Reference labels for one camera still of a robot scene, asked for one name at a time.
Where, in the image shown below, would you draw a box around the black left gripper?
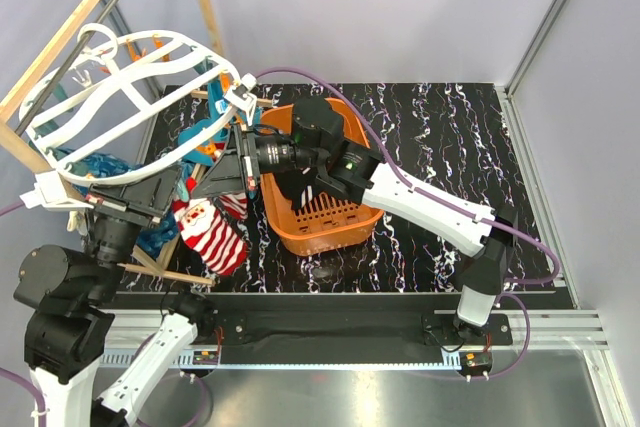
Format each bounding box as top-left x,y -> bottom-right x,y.
86,162 -> 185,300

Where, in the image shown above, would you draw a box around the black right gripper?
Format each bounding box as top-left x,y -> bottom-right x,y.
192,124 -> 324,200

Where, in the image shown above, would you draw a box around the red white santa sock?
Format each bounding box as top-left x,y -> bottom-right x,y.
172,199 -> 247,276

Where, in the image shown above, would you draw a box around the red white striped sock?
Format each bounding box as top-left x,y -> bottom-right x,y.
217,192 -> 248,220

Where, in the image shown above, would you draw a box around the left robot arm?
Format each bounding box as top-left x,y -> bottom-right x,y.
14,166 -> 216,426

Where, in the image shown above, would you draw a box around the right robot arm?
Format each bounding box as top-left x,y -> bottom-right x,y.
194,97 -> 518,344

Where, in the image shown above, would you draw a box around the white round clip hanger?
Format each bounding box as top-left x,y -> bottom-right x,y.
18,23 -> 242,187

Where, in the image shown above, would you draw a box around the teal fabric garment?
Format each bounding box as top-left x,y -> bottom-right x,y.
178,77 -> 229,167

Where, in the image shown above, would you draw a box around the blue patterned fabric garment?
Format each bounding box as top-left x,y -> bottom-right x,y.
72,152 -> 179,259

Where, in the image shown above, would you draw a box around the black sock white stripes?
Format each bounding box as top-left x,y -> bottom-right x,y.
274,167 -> 321,211

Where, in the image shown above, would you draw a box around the orange plastic laundry basket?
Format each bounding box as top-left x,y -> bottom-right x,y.
261,98 -> 384,256

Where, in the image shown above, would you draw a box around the metal hanging rod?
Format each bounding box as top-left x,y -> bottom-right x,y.
14,0 -> 120,136

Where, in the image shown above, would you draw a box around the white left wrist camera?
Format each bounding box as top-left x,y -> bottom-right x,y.
20,171 -> 91,211

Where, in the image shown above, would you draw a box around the wooden drying rack frame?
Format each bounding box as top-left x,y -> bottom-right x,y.
0,0 -> 274,288

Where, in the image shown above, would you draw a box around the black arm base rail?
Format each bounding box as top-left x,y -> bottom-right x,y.
209,293 -> 513,369

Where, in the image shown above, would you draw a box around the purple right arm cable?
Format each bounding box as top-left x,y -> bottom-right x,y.
254,65 -> 560,378

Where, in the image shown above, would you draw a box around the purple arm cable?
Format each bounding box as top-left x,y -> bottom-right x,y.
0,199 -> 49,427
254,65 -> 560,378

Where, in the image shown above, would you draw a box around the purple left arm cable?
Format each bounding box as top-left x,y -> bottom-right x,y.
0,199 -> 49,427

